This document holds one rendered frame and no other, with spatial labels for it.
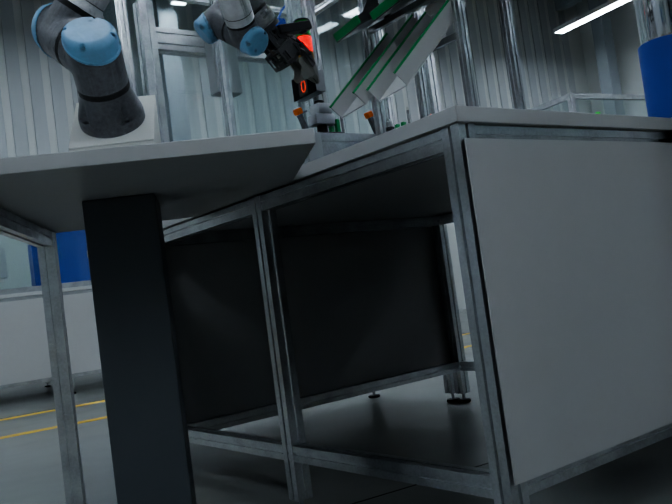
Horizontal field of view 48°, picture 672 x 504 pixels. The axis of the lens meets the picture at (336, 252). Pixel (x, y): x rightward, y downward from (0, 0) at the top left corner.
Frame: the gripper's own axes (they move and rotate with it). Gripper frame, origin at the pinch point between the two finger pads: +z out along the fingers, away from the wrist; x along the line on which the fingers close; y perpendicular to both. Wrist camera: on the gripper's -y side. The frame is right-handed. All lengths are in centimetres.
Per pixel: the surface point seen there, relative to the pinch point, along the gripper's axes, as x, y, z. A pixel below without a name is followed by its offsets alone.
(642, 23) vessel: 57, -57, 46
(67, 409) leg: -47, 104, 20
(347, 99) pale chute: 20.9, 13.7, 4.9
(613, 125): 75, 5, 40
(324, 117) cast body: 2.3, 8.7, 8.5
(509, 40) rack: 53, -11, 17
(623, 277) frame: 75, 30, 61
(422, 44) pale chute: 48.9, 9.9, 2.1
